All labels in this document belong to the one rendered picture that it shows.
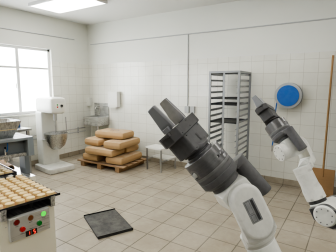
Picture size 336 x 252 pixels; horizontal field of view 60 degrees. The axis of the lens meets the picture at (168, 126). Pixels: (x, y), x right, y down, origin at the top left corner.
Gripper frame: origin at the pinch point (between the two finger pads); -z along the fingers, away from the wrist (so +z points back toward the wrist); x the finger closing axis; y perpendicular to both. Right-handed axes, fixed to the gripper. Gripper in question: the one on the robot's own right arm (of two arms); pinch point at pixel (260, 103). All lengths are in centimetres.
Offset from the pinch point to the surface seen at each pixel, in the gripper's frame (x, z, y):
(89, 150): -232, -231, 359
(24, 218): 30, -20, 145
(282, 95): -331, -123, 27
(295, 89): -331, -118, 8
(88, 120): -279, -331, 383
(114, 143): -243, -211, 303
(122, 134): -261, -226, 291
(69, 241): -68, -33, 251
